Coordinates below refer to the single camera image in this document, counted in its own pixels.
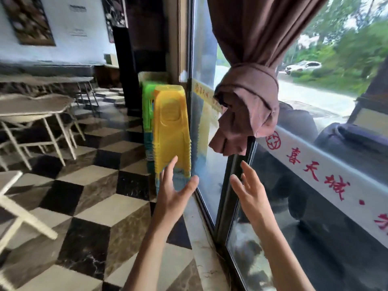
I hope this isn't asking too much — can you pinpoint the person's left forearm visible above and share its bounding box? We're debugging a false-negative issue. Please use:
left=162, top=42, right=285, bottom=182
left=121, top=213, right=180, bottom=291

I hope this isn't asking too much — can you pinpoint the person's left hand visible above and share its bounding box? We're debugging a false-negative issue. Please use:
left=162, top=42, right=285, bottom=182
left=156, top=155, right=199, bottom=222

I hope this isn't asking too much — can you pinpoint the stack of green plastic stools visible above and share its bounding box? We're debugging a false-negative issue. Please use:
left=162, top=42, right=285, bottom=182
left=138, top=71, right=169, bottom=161

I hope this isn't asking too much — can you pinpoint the white banner with red print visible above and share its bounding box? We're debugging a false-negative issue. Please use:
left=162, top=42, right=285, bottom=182
left=256, top=125, right=388, bottom=241

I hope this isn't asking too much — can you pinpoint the yellow banner with red print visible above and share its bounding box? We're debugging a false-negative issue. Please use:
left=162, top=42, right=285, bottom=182
left=191, top=79, right=226, bottom=114

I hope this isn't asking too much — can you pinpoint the black window frame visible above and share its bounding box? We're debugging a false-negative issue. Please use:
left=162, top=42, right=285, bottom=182
left=186, top=0, right=258, bottom=291

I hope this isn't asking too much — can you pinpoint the dark wooden pillar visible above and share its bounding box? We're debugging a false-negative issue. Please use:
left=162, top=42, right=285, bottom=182
left=112, top=0, right=170, bottom=117

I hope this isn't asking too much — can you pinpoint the long grey table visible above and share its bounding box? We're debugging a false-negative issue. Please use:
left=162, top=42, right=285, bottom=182
left=0, top=74, right=99, bottom=108

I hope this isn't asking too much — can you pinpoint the person's right hand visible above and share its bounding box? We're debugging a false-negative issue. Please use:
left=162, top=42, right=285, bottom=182
left=229, top=160, right=277, bottom=228

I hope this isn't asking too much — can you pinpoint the framed wall picture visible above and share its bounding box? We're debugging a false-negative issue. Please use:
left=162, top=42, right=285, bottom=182
left=1, top=0, right=56, bottom=46

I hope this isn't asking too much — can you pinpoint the person's right forearm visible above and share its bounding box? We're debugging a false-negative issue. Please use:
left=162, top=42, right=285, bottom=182
left=258, top=217, right=316, bottom=291

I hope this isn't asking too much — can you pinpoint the dark patterned wall picture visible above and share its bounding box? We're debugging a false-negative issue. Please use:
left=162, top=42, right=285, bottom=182
left=101, top=0, right=128, bottom=29

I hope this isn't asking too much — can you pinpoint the brown tied curtain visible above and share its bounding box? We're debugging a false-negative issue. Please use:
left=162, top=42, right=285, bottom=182
left=207, top=0, right=329, bottom=156

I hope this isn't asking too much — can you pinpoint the round folding table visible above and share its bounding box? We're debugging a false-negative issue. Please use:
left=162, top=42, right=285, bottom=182
left=0, top=94, right=87, bottom=171

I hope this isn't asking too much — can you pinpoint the white car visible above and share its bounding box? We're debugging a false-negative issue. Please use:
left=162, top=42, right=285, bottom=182
left=284, top=61, right=322, bottom=75

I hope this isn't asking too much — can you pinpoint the stack of yellow plastic stools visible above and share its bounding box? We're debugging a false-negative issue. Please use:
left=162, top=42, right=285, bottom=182
left=152, top=85, right=192, bottom=196

